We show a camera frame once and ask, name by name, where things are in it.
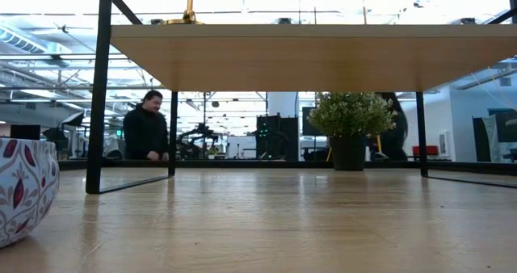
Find gold candlestick holder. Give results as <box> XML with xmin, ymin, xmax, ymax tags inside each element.
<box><xmin>160</xmin><ymin>0</ymin><xmax>205</xmax><ymax>26</ymax></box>

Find red leaf candle tin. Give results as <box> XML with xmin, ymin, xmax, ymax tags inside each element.
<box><xmin>0</xmin><ymin>137</ymin><xmax>61</xmax><ymax>250</ymax></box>

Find black rack green lights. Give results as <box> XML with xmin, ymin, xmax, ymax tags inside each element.
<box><xmin>255</xmin><ymin>114</ymin><xmax>301</xmax><ymax>162</ymax></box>

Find background black robot arms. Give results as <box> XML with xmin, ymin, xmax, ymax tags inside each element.
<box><xmin>176</xmin><ymin>122</ymin><xmax>221</xmax><ymax>160</ymax></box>

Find wooden riser shelf black legs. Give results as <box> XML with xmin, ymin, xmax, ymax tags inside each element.
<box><xmin>85</xmin><ymin>0</ymin><xmax>517</xmax><ymax>195</ymax></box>

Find potted green artificial plant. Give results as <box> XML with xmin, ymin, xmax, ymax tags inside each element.
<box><xmin>306</xmin><ymin>90</ymin><xmax>399</xmax><ymax>172</ymax></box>

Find person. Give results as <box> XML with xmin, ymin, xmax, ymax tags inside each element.
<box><xmin>365</xmin><ymin>91</ymin><xmax>410</xmax><ymax>162</ymax></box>
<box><xmin>122</xmin><ymin>89</ymin><xmax>170</xmax><ymax>162</ymax></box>

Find red seat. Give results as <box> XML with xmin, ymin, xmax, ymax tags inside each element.
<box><xmin>411</xmin><ymin>145</ymin><xmax>440</xmax><ymax>160</ymax></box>

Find black softbox lamp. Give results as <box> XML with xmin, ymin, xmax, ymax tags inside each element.
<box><xmin>42</xmin><ymin>111</ymin><xmax>86</xmax><ymax>153</ymax></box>

